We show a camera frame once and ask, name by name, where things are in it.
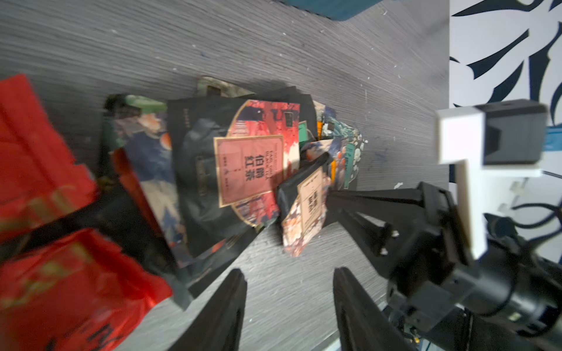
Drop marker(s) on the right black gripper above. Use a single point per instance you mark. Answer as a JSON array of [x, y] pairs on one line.
[[416, 237]]

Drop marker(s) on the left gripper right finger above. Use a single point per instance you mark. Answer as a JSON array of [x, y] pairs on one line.
[[361, 324]]

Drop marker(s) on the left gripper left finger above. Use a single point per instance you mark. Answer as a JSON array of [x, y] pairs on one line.
[[219, 324]]

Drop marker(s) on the beige label floral tea bag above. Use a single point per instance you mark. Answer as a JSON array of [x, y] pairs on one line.
[[302, 203]]

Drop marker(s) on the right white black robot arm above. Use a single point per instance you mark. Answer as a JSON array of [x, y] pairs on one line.
[[508, 298]]

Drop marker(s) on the lower red tea bag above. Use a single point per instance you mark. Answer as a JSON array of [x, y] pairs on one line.
[[78, 293]]

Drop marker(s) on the dark red floral tea bag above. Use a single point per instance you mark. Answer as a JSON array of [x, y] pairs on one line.
[[229, 156]]

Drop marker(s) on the teal plastic storage box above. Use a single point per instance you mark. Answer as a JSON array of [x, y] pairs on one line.
[[338, 10]]

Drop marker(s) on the black tea bag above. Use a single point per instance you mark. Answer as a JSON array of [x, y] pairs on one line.
[[139, 125]]

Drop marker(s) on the upper red tea bag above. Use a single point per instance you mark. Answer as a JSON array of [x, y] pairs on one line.
[[40, 179]]

